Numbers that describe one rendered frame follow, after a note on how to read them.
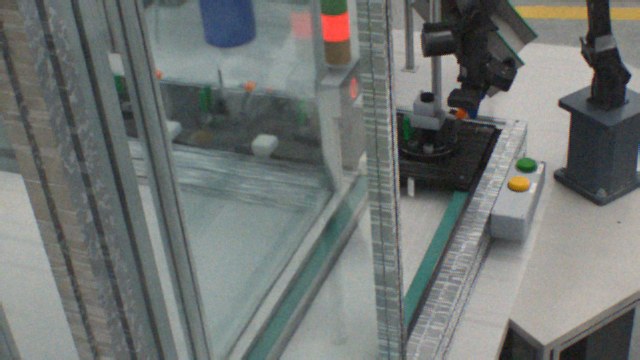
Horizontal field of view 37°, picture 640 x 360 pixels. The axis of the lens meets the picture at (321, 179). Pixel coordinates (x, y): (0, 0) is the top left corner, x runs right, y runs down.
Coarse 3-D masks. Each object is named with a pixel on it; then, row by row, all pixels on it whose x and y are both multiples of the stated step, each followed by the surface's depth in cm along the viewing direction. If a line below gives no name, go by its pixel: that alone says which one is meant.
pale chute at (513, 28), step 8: (504, 0) 233; (504, 8) 235; (512, 8) 233; (496, 16) 235; (504, 16) 236; (512, 16) 235; (520, 16) 233; (504, 24) 235; (512, 24) 236; (520, 24) 234; (504, 32) 234; (512, 32) 236; (520, 32) 236; (528, 32) 234; (512, 40) 234; (520, 40) 236; (528, 40) 236; (512, 48) 233; (520, 48) 235
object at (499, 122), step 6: (396, 108) 222; (402, 108) 222; (408, 108) 222; (450, 114) 218; (468, 120) 215; (474, 120) 216; (480, 120) 215; (486, 120) 215; (492, 120) 214; (498, 120) 214; (504, 120) 214; (498, 126) 212; (498, 132) 212; (498, 138) 213
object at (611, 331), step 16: (608, 320) 182; (624, 320) 227; (576, 336) 178; (592, 336) 222; (608, 336) 226; (624, 336) 230; (528, 352) 178; (560, 352) 232; (576, 352) 227; (592, 352) 225; (608, 352) 230; (624, 352) 234
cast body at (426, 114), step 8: (424, 96) 199; (432, 96) 199; (416, 104) 199; (424, 104) 198; (432, 104) 198; (416, 112) 200; (424, 112) 199; (432, 112) 198; (440, 112) 201; (416, 120) 201; (424, 120) 200; (432, 120) 199; (440, 120) 200; (424, 128) 201; (432, 128) 201
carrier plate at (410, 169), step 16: (400, 112) 218; (400, 128) 213; (464, 128) 211; (480, 128) 210; (464, 144) 205; (480, 144) 205; (400, 160) 202; (448, 160) 201; (464, 160) 200; (480, 160) 200; (400, 176) 198; (416, 176) 197; (432, 176) 196; (448, 176) 196; (464, 176) 195
